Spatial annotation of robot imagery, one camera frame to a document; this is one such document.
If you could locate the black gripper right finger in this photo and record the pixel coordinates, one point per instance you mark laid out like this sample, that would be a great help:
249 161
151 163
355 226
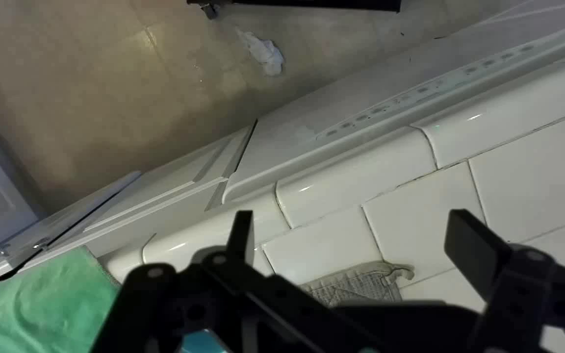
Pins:
529 295

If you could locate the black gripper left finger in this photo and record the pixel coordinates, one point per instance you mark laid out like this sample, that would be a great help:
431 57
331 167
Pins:
164 307

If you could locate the green cloth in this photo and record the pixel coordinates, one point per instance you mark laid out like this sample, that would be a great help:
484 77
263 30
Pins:
33 307

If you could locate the grey quilted pot holder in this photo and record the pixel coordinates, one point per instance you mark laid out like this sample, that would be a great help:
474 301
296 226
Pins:
353 285

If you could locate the white dishwasher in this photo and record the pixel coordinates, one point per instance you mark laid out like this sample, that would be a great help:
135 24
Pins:
361 118

